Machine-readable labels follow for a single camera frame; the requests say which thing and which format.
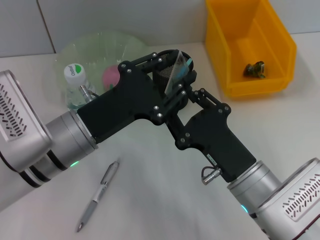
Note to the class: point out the clear plastic ruler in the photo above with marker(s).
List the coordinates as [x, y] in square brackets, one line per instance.
[176, 72]

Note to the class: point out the green glass fruit plate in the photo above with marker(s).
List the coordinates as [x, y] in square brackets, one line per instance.
[100, 47]

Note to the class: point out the clear water bottle green label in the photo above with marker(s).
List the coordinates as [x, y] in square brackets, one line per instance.
[73, 73]

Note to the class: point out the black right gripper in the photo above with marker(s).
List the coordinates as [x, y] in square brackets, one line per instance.
[215, 140]

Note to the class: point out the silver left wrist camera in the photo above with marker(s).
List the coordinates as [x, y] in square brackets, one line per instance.
[15, 120]

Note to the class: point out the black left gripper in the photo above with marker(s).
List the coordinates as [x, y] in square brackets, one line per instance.
[125, 105]

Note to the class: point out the yellow plastic bin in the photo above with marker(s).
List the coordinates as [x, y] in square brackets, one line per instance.
[232, 37]

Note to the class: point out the pink peach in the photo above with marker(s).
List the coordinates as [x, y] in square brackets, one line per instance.
[110, 77]

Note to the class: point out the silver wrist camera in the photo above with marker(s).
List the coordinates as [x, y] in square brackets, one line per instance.
[15, 120]
[300, 200]

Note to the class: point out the black mesh pen cup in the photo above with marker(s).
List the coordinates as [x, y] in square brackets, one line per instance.
[162, 72]

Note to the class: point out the grey ballpoint pen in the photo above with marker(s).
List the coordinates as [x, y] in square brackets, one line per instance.
[100, 191]

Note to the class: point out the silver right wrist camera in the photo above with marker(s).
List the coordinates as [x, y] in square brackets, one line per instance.
[300, 200]

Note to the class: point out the blue pen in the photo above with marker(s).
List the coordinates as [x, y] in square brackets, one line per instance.
[188, 63]

